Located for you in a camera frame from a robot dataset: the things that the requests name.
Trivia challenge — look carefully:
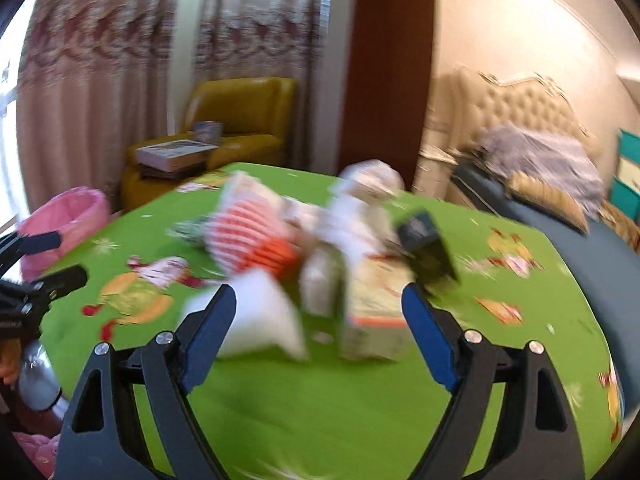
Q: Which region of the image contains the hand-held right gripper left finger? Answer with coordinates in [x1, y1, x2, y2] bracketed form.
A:
[52, 284, 237, 480]

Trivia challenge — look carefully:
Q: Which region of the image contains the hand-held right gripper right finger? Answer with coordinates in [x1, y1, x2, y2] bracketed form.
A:
[401, 281, 586, 480]

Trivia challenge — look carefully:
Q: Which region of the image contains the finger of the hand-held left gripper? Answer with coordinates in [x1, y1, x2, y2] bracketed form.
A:
[0, 231, 64, 267]
[22, 266, 89, 311]

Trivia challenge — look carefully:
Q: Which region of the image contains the pink lined trash bin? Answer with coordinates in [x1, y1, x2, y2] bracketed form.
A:
[17, 186, 112, 281]

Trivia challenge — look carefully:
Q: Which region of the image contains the white paper sheet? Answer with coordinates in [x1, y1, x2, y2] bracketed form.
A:
[182, 267, 308, 361]

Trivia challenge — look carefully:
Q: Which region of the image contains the yellow printed carton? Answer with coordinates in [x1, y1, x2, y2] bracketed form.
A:
[340, 255, 421, 361]

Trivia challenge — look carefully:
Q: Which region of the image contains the small black box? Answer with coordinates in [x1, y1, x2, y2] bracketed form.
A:
[396, 211, 461, 291]

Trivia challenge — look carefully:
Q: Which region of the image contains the red striped paper carton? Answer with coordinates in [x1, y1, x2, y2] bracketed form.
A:
[205, 172, 306, 281]

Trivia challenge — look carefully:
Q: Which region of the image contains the dark green wrapper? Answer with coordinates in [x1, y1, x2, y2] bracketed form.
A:
[172, 216, 216, 248]

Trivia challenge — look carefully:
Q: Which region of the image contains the small grey white carton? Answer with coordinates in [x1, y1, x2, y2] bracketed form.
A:
[300, 250, 348, 321]

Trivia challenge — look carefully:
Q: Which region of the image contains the white labelled paper cup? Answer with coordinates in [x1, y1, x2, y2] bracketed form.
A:
[332, 160, 406, 206]

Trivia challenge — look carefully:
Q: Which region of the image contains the chrome table base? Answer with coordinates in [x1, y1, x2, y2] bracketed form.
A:
[17, 340, 63, 413]

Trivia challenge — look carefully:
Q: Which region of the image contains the green cartoon printed tablecloth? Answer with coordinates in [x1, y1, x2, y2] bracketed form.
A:
[39, 161, 626, 480]

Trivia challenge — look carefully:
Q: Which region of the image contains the dark wooden tray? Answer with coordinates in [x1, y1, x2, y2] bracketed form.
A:
[139, 162, 208, 181]

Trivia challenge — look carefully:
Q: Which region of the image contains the pink fluffy cloth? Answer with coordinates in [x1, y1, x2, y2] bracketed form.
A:
[12, 432, 61, 480]

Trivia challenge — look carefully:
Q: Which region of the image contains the flat white printed box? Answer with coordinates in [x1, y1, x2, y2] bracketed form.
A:
[136, 139, 220, 172]

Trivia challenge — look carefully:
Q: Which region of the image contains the beige lace-trimmed curtain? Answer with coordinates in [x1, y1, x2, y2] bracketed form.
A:
[15, 0, 181, 213]
[192, 0, 326, 171]

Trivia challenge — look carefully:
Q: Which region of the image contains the blue sheet mattress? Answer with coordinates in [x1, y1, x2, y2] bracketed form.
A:
[450, 162, 640, 411]

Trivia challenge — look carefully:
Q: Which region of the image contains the gold striped pillow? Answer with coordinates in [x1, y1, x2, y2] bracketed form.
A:
[507, 171, 591, 233]

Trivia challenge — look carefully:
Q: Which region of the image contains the blue picture book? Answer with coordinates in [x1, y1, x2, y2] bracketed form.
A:
[192, 121, 223, 145]

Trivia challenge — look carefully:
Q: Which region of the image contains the grey patterned blanket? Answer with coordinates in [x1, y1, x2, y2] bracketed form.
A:
[475, 125, 608, 221]

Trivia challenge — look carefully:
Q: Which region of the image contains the yellow leather armchair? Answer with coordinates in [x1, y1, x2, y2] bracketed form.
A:
[121, 77, 297, 211]

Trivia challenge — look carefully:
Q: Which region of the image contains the cream tufted headboard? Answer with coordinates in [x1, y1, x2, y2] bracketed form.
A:
[450, 65, 601, 171]

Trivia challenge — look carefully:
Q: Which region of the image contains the stack of teal storage bins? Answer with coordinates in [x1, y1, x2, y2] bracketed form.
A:
[607, 127, 640, 216]

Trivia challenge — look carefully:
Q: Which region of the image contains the brown wooden partition panel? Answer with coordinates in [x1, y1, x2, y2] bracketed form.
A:
[340, 0, 436, 193]

